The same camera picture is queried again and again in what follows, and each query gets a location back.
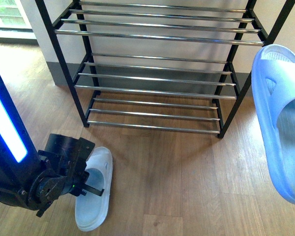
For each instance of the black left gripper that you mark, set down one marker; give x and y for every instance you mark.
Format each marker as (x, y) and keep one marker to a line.
(63, 163)

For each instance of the light blue slipper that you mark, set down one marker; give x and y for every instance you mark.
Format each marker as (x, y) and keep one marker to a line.
(91, 209)
(273, 87)

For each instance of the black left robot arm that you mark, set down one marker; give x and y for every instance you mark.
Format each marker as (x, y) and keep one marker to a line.
(33, 179)

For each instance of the black metal shoe rack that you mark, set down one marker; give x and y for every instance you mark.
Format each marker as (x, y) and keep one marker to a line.
(161, 65)

